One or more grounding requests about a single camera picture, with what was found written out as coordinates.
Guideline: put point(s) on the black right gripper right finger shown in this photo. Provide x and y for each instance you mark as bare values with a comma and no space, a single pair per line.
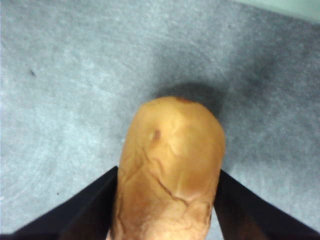
250,217

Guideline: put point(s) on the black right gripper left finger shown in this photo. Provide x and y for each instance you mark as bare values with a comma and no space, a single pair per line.
82,215

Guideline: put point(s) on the brown potato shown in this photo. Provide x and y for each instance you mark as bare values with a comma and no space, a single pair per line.
170,162

